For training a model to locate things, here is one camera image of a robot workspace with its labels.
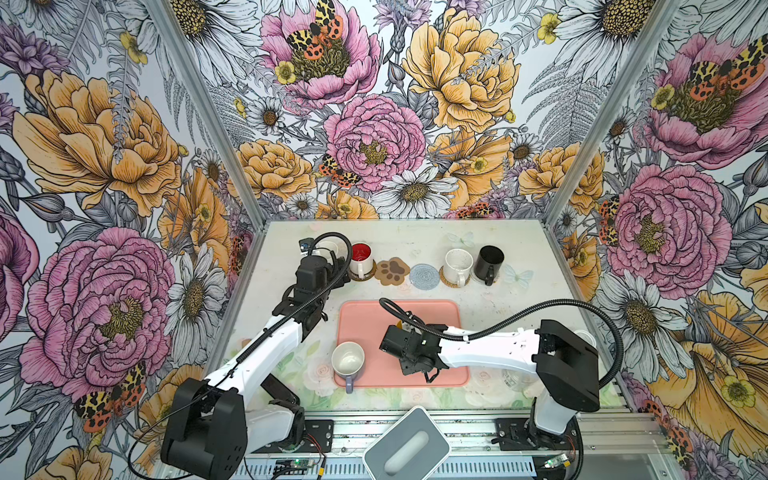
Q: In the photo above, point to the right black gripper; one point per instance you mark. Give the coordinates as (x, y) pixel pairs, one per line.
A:
(407, 368)

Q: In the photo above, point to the woven wicker round coaster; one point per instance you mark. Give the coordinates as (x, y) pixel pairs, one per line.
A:
(463, 280)

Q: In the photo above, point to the brown paw print coaster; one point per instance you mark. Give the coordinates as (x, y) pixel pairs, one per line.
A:
(392, 272)

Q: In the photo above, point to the black mug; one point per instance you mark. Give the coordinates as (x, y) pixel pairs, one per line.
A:
(488, 264)

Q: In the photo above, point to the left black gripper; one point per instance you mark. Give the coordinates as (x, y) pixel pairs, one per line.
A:
(338, 273)

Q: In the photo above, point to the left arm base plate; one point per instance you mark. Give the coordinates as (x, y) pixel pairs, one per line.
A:
(320, 430)

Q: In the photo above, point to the green circuit board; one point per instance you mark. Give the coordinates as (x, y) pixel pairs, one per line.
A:
(290, 467)

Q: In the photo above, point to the glossy brown round coaster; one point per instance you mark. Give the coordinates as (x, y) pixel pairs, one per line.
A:
(366, 277)

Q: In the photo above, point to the black rectangular remote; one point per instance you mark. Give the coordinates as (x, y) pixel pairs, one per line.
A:
(279, 391)

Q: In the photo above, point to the aluminium front rail frame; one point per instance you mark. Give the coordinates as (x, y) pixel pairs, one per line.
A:
(470, 433)

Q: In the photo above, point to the grey blue round coaster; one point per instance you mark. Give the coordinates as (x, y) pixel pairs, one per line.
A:
(424, 277)

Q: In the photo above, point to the white mug off tray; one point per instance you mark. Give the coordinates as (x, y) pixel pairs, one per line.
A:
(332, 249)

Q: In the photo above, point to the white mug purple handle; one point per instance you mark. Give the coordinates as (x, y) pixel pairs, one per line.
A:
(348, 360)

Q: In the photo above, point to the pink rectangular tray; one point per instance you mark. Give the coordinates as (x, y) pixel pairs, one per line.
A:
(365, 323)

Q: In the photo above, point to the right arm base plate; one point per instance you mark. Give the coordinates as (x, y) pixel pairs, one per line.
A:
(520, 434)

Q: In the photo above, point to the white mug red inside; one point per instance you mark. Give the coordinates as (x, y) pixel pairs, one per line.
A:
(361, 259)

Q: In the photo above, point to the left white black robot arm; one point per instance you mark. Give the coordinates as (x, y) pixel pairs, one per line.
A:
(252, 372)

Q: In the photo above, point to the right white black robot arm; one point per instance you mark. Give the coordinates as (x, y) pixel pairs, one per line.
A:
(564, 363)

